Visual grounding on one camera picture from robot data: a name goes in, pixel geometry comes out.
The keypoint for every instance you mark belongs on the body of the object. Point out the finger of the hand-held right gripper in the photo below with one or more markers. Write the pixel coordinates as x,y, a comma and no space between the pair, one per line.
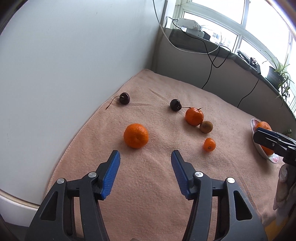
266,139

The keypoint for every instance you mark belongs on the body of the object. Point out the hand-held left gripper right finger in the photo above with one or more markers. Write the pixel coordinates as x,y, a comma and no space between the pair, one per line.
181,176

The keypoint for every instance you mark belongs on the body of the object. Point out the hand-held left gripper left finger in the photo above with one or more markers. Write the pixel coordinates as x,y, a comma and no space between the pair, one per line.
111,178

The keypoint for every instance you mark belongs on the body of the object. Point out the large bumpy orange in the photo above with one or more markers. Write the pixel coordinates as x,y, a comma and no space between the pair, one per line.
263,126

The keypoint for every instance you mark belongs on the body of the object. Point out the floral rimmed white plate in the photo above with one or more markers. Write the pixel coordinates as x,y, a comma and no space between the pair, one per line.
253,122

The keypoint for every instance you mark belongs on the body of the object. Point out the orange mandarin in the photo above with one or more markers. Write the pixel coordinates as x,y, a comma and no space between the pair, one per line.
136,136

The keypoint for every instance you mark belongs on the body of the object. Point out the pink towel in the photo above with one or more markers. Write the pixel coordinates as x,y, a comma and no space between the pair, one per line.
150,180

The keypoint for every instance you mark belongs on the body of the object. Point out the pale fluffy cloth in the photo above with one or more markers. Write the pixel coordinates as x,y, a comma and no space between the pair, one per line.
281,192

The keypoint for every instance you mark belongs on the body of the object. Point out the small kumquat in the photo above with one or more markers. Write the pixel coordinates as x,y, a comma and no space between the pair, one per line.
209,144

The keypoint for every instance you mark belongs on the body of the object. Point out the brown kiwi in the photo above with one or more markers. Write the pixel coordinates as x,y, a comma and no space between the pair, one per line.
206,127

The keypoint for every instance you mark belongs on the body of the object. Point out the mandarin with green stem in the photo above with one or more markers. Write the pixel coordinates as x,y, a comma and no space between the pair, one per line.
194,117

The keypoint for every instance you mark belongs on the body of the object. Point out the potted spider plant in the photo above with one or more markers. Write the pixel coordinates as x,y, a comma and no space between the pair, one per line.
274,74

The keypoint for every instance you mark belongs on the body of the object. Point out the dark cherry with long stem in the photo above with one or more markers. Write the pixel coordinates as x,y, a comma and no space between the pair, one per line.
124,98

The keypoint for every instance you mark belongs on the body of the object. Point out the grey windowsill cloth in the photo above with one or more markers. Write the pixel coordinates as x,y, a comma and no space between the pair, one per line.
222,54

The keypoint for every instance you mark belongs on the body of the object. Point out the white partition board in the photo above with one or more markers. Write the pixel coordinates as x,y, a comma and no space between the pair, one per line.
69,69

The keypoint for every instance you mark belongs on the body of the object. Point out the black power adapter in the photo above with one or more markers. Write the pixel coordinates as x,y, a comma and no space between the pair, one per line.
206,36

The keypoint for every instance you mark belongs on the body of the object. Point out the white window frame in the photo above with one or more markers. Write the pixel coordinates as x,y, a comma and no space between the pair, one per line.
241,27

